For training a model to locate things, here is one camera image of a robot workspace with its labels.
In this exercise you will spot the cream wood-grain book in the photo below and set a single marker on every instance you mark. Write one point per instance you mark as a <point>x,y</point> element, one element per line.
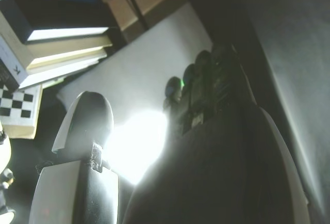
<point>15,102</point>

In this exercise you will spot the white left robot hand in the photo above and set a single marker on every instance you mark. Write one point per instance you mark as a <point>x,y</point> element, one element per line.
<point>219,169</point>

